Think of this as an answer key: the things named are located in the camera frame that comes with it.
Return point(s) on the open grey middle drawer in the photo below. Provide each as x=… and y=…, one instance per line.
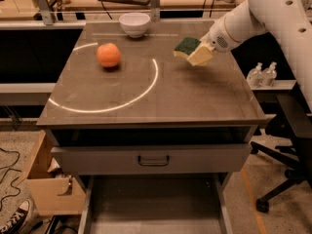
x=154, y=204

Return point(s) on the grey top drawer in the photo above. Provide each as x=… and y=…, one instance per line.
x=122, y=160

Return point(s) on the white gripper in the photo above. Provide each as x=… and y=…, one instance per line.
x=217, y=40

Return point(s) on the middle metal frame post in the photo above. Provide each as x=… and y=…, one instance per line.
x=155, y=10

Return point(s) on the left clear plastic bottle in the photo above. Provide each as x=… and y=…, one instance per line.
x=255, y=75

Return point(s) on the black and white sneaker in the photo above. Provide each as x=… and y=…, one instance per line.
x=19, y=219

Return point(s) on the green and yellow sponge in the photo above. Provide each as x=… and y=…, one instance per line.
x=186, y=47

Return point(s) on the white ceramic bowl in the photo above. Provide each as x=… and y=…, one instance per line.
x=135, y=25

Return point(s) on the orange fruit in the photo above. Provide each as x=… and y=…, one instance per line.
x=108, y=55

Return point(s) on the black office chair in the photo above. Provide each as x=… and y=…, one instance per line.
x=292, y=121

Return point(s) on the cardboard box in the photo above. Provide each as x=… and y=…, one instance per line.
x=51, y=195

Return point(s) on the grey drawer cabinet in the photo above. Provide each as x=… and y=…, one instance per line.
x=149, y=98

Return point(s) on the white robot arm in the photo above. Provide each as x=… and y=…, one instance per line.
x=287, y=22

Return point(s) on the black drawer handle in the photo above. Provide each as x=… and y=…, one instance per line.
x=153, y=161

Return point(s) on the left metal frame post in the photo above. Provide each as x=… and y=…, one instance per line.
x=42, y=4

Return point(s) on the metal frame post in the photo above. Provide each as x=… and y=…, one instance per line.
x=42, y=4
x=155, y=10

